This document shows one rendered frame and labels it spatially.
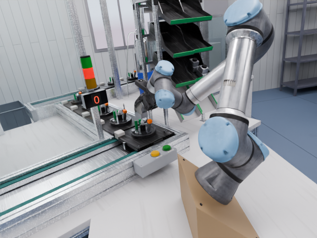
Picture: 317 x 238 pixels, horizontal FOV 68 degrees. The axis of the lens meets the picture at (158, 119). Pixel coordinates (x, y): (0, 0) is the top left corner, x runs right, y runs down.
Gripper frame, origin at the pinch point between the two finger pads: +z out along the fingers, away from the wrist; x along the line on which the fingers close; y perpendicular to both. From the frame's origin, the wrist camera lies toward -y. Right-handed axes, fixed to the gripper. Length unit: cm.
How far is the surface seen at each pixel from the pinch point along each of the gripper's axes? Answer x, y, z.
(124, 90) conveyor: 55, -69, 96
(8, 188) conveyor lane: -67, 7, 19
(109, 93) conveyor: 38, -70, 95
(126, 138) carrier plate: -9.5, 8.7, 12.3
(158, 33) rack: 19.5, -26.4, -23.8
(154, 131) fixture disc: 3.1, 13.3, 5.1
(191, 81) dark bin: 29.9, 1.2, -12.8
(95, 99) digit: -19.3, -12.0, -0.1
